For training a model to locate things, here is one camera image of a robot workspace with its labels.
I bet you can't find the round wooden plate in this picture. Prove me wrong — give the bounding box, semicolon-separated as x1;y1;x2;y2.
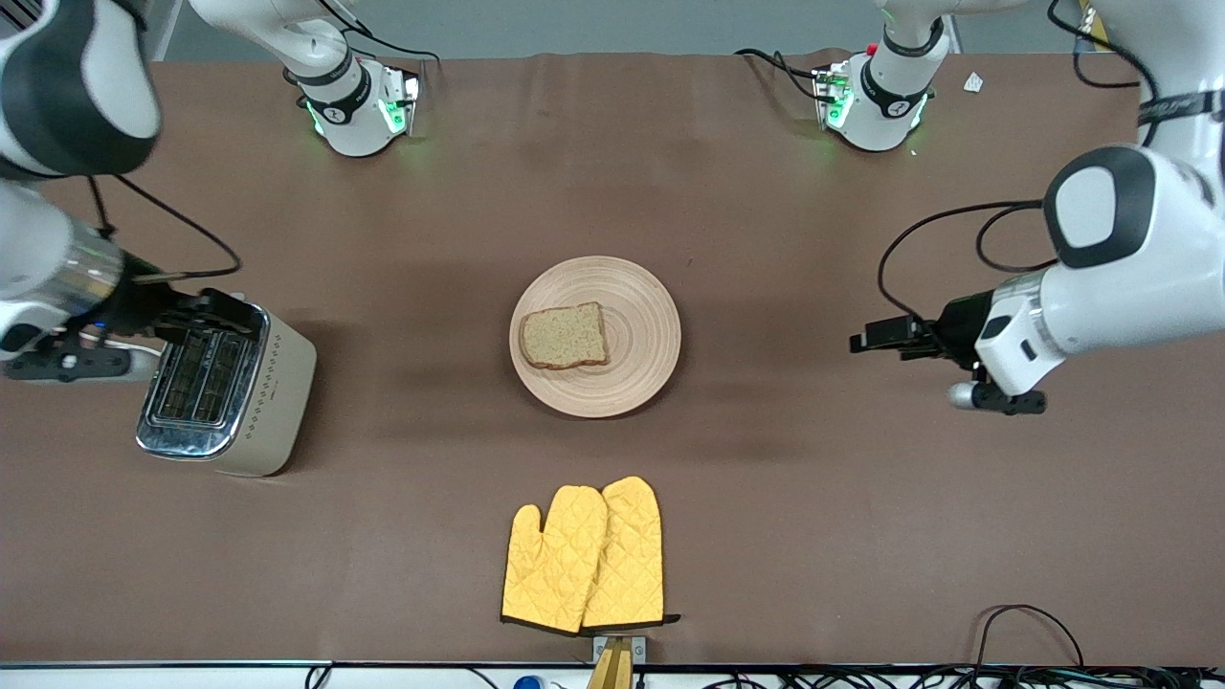
509;256;682;419

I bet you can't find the toast slice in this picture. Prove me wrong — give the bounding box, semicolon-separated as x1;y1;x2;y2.
520;301;611;371

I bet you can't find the chrome and beige toaster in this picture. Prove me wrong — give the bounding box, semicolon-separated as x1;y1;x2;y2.
135;301;318;478

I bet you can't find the table cover cloth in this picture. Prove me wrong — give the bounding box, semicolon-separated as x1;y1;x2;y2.
0;50;1225;668

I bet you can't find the yellow quilted oven mitt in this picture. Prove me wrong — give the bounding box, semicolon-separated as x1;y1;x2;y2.
501;485;610;634
582;476;680;630

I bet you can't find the white toaster power cable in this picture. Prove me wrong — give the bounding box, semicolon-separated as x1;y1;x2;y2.
81;328;164;358

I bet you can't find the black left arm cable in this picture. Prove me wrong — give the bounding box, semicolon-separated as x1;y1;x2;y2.
878;199;1058;322

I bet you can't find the black looped cable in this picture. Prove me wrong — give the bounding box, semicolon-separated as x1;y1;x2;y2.
971;605;1087;671

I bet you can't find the black cable bundle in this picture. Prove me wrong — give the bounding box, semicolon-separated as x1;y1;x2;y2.
632;667;1225;689

